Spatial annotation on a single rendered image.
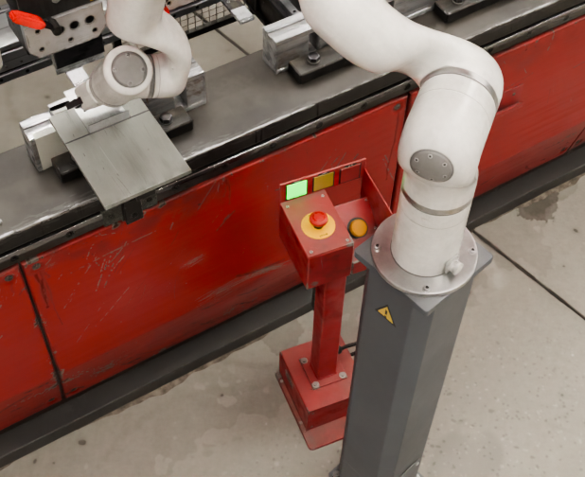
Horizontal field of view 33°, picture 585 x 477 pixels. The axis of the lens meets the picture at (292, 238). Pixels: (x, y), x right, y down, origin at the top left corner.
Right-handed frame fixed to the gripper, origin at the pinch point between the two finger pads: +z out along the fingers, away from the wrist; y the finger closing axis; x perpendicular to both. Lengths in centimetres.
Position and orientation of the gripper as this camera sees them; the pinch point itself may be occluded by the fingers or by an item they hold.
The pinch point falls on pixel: (97, 97)
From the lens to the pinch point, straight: 201.8
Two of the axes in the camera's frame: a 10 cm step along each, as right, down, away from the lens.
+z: -3.5, 0.1, 9.4
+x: 3.9, 9.1, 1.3
